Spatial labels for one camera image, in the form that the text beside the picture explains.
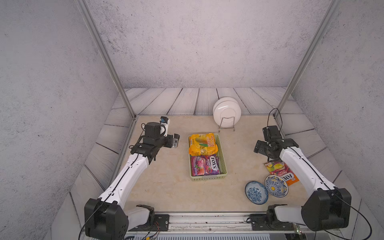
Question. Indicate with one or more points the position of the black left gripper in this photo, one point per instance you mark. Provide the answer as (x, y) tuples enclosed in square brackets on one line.
[(169, 144)]

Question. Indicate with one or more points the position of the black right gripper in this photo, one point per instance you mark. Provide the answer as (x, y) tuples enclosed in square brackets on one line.
[(259, 147)]

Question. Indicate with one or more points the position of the yellow orange candy bag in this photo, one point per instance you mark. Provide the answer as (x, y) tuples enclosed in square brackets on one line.
[(202, 145)]

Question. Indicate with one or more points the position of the pink Fox's berries candy bag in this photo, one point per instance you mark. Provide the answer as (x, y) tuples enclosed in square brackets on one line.
[(205, 165)]

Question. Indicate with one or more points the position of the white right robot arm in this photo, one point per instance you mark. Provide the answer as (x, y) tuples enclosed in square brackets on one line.
[(328, 207)]

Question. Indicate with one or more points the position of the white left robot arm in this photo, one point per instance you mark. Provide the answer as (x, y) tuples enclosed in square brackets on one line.
[(105, 218)]

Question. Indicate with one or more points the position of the green plastic basket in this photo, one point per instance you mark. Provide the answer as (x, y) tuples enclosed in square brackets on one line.
[(221, 165)]

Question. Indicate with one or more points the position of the orange Fox's fruits candy bag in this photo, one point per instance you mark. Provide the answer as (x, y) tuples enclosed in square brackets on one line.
[(282, 170)]

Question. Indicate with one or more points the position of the blue yellow patterned plate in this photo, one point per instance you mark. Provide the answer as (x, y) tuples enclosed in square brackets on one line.
[(276, 186)]

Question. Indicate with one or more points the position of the blue patterned bowl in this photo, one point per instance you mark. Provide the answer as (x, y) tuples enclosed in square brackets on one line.
[(256, 192)]

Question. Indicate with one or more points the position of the white plate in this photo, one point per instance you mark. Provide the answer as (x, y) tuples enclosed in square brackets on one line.
[(226, 107)]

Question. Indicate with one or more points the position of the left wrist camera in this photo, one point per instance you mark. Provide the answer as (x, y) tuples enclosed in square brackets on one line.
[(164, 121)]

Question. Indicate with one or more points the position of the metal wire plate rack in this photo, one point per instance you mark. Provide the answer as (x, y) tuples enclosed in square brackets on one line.
[(227, 123)]

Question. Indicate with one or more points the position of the aluminium corner post right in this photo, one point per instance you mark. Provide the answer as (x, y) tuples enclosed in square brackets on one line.
[(316, 39)]

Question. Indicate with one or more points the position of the aluminium corner post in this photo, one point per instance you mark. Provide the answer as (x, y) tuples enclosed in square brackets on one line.
[(316, 39), (84, 10)]

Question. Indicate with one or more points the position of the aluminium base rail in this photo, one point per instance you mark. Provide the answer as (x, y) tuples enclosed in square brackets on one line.
[(206, 226)]

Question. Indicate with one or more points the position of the aluminium corner post left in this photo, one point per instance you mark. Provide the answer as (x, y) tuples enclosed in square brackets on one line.
[(84, 10)]

